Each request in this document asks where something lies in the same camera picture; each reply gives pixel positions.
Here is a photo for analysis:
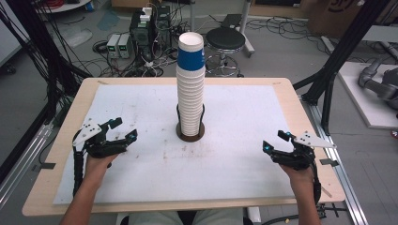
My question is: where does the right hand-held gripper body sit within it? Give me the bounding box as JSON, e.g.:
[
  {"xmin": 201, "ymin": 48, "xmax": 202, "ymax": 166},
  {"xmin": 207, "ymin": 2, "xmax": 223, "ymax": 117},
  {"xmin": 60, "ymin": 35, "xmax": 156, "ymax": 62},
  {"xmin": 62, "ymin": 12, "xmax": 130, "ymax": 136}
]
[{"xmin": 269, "ymin": 131, "xmax": 337, "ymax": 172}]

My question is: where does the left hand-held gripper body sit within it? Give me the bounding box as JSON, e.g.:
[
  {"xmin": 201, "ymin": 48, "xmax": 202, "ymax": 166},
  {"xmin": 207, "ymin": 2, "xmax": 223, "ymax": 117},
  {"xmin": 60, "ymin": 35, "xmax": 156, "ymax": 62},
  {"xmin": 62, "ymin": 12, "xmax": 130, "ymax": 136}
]
[{"xmin": 72, "ymin": 117, "xmax": 130, "ymax": 159}]

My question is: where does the black wire holder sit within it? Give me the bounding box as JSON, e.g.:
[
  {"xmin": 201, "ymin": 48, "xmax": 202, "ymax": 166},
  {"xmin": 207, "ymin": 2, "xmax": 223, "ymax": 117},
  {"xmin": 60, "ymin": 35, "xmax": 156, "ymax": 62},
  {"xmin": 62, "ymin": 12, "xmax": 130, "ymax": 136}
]
[{"xmin": 176, "ymin": 103, "xmax": 206, "ymax": 143}]

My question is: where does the stack of white ribbed cups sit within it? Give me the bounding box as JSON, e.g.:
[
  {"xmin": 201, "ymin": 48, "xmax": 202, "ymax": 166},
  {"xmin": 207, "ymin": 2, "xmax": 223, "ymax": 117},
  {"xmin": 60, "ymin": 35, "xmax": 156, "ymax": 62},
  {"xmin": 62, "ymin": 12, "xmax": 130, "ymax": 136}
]
[{"xmin": 176, "ymin": 64, "xmax": 207, "ymax": 138}]

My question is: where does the blue paper cup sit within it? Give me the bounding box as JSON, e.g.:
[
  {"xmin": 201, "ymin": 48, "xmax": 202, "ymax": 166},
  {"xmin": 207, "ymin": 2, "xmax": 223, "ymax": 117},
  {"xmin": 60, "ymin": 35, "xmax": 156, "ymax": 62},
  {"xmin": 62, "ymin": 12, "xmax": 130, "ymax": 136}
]
[{"xmin": 177, "ymin": 31, "xmax": 207, "ymax": 72}]

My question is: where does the person's right hand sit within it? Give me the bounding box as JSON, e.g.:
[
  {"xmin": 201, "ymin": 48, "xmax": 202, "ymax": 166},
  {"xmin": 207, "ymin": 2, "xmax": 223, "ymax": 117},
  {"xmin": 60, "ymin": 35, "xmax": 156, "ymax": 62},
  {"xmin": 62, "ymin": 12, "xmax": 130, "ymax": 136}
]
[{"xmin": 280, "ymin": 164, "xmax": 315, "ymax": 188}]

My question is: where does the person's left hand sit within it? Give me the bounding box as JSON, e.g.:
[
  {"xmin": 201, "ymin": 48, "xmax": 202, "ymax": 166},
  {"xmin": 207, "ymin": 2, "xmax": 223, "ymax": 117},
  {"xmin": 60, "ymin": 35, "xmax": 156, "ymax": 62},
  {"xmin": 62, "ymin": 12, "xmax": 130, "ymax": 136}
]
[{"xmin": 84, "ymin": 153, "xmax": 120, "ymax": 186}]

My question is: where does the grey power supply box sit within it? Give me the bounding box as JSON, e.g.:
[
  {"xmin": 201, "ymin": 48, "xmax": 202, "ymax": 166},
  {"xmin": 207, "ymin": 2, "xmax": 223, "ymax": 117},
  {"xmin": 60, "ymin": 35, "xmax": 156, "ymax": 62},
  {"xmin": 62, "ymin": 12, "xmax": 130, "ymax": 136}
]
[
  {"xmin": 106, "ymin": 33, "xmax": 121, "ymax": 59},
  {"xmin": 117, "ymin": 33, "xmax": 134, "ymax": 59}
]

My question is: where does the white platform board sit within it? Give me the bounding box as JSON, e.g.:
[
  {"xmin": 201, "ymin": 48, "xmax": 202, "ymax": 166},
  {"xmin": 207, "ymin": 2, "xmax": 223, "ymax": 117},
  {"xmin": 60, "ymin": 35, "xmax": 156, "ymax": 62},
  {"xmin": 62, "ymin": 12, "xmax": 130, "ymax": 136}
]
[{"xmin": 337, "ymin": 61, "xmax": 398, "ymax": 129}]

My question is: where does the person's left leg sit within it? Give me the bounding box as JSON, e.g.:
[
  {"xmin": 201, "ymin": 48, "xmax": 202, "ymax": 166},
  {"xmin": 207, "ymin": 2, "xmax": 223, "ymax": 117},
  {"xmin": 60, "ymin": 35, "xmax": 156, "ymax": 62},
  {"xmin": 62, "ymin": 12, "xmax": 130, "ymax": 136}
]
[{"xmin": 128, "ymin": 210, "xmax": 182, "ymax": 225}]

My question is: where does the person's leg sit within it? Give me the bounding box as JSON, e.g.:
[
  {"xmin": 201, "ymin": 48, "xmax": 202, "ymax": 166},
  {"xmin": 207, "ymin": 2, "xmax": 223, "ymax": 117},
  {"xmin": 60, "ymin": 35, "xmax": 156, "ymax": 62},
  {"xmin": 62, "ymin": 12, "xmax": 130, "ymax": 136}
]
[
  {"xmin": 191, "ymin": 208, "xmax": 245, "ymax": 225},
  {"xmin": 128, "ymin": 210, "xmax": 182, "ymax": 225}
]

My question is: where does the person's right leg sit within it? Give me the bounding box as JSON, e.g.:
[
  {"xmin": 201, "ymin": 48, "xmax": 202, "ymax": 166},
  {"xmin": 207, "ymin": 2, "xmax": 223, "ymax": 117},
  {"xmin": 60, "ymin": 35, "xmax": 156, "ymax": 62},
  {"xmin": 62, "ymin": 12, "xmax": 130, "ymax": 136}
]
[{"xmin": 191, "ymin": 208, "xmax": 245, "ymax": 225}]

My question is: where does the black computer tower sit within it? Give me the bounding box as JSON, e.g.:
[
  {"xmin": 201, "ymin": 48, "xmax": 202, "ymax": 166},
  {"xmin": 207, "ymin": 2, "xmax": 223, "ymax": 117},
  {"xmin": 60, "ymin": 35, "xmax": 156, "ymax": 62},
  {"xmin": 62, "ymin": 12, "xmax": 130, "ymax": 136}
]
[{"xmin": 130, "ymin": 8, "xmax": 158, "ymax": 61}]

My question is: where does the white stand leg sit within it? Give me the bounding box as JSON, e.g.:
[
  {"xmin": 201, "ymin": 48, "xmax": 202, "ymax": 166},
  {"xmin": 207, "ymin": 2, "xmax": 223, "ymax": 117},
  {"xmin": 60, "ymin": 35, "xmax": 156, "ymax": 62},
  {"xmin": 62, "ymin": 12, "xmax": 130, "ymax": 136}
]
[{"xmin": 237, "ymin": 0, "xmax": 256, "ymax": 59}]

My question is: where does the black round stool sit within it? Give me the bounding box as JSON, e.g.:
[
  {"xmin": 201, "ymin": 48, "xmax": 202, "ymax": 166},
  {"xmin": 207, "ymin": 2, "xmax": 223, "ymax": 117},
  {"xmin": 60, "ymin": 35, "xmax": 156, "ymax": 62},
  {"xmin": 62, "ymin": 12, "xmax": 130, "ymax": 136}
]
[{"xmin": 205, "ymin": 27, "xmax": 247, "ymax": 78}]

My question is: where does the cardboard box with black logo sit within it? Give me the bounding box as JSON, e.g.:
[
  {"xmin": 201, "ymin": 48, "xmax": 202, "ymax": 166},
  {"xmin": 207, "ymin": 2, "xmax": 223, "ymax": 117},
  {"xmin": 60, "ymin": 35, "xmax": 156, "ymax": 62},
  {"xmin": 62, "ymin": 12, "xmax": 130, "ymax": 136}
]
[{"xmin": 308, "ymin": 0, "xmax": 392, "ymax": 38}]

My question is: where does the aluminium rail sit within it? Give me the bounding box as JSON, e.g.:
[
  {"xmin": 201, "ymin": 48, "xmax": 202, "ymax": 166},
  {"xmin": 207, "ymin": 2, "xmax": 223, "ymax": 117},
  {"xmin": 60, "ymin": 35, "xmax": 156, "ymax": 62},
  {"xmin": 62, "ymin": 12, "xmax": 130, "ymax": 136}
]
[
  {"xmin": 299, "ymin": 97, "xmax": 370, "ymax": 225},
  {"xmin": 0, "ymin": 123, "xmax": 54, "ymax": 207}
]

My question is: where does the black metal frame post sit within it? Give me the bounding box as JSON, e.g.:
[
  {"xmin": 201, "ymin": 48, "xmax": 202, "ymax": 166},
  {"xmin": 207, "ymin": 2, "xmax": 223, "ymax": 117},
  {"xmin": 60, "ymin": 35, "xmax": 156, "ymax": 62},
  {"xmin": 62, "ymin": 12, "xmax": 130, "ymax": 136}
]
[
  {"xmin": 294, "ymin": 0, "xmax": 392, "ymax": 135},
  {"xmin": 0, "ymin": 0, "xmax": 92, "ymax": 126}
]

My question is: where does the tangle of black floor cables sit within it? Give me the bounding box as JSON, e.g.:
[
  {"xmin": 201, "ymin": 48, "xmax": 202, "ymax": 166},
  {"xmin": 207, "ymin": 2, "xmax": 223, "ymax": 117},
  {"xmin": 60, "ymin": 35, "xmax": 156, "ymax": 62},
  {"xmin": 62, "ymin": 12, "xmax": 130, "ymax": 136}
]
[{"xmin": 247, "ymin": 15, "xmax": 328, "ymax": 43}]

